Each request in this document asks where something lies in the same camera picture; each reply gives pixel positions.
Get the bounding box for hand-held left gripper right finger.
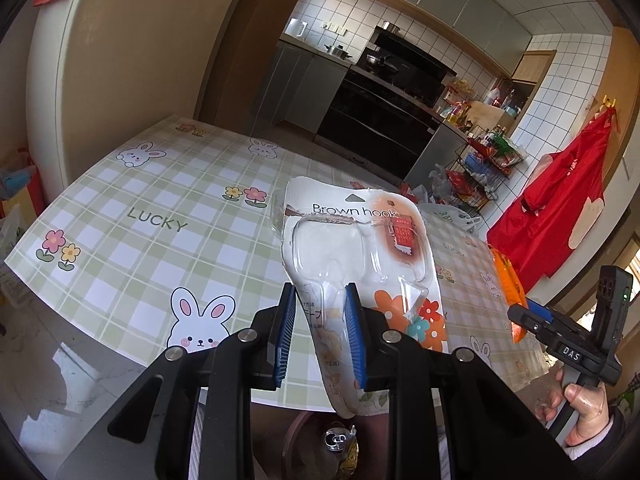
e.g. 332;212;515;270
344;282;583;480

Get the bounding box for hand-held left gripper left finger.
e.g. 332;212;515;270
65;282;298;480

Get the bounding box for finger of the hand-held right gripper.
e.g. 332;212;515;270
506;298;556;343

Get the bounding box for orange snack wrapper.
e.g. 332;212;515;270
487;245;532;346

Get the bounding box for flowered hook blister pack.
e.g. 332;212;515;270
270;176;451;418

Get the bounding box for brown trash bin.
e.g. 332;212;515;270
282;407;393;480

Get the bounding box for person's right forearm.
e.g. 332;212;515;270
570;402;640;480

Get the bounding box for person's right hand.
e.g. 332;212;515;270
535;365;614;461

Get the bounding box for red apron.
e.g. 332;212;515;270
486;107;614;282

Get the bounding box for green checked rabbit tablecloth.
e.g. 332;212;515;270
2;114;551;418

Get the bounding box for clear plastic bag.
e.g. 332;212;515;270
425;165;454;202

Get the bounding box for narrow grey base cabinet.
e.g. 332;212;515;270
400;122;471;197

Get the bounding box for cardboard box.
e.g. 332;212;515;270
467;100;517;134

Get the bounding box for black built-in stove oven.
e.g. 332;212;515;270
315;65;447;182

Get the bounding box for grey base cabinets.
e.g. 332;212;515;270
252;40;351;134

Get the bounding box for wooden partition panel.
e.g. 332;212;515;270
192;0;321;137

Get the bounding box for black range hood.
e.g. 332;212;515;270
357;27;459;102

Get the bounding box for red paper bag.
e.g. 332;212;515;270
0;150;49;222

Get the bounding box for cream refrigerator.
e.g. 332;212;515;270
25;0;251;207

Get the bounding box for grey upper cabinets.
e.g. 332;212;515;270
315;0;534;79

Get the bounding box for white handled plastic bag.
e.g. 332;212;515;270
422;202;484;232

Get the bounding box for black wire snack rack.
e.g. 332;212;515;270
444;132;522;217

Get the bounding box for wooden wall cabinet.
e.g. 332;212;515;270
510;50;557;87

